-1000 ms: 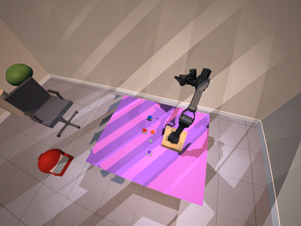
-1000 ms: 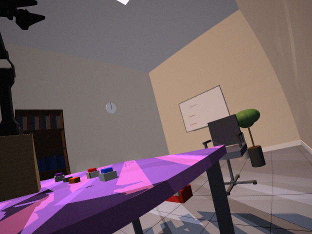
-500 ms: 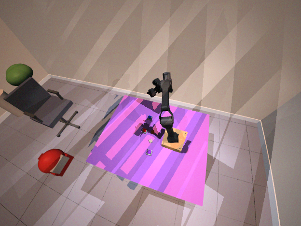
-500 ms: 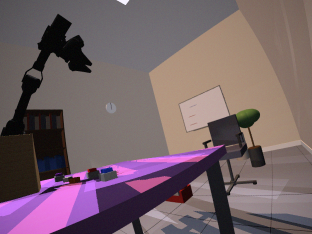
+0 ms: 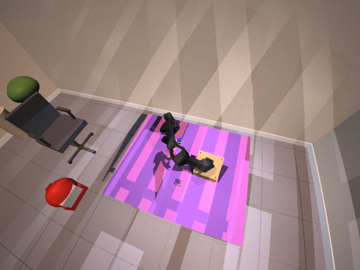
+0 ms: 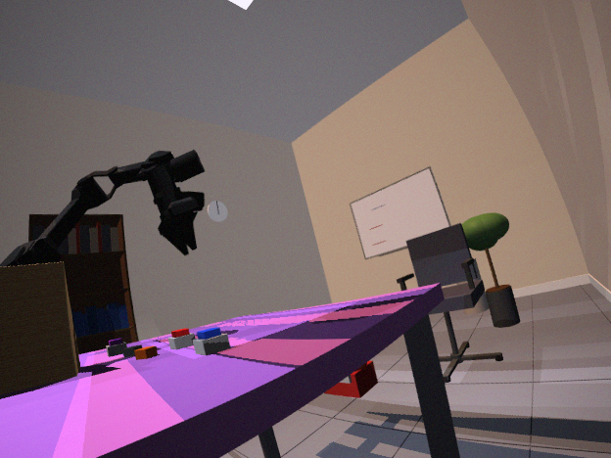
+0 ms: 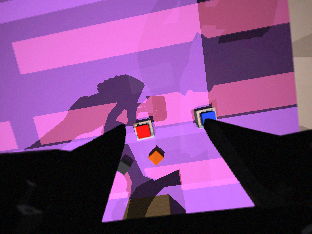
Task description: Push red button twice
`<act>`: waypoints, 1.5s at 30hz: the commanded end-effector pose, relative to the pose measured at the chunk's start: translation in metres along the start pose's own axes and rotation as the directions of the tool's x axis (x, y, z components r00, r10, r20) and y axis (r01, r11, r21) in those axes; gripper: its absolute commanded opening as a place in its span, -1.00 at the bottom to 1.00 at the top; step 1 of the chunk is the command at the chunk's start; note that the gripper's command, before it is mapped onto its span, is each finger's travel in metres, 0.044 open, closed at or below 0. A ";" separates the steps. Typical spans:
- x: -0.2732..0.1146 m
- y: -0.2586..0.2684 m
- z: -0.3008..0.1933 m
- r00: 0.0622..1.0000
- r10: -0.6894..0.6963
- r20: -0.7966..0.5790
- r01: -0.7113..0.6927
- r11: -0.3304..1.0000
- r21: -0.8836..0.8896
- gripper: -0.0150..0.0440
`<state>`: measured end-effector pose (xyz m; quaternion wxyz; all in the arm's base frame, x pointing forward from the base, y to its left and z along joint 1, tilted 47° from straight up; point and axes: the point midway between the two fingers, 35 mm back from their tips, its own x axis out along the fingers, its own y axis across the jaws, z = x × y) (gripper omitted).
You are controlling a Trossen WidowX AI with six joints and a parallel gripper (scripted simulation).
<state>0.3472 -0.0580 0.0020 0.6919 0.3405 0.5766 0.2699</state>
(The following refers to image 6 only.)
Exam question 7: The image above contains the red button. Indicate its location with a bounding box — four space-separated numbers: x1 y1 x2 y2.
167 329 195 350

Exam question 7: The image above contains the blue button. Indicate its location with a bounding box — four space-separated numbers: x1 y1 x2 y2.
193 327 231 355

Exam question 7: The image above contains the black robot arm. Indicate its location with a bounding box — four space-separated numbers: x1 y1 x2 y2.
0 150 205 267

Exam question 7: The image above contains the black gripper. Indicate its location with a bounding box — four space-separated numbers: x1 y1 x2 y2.
153 184 199 255

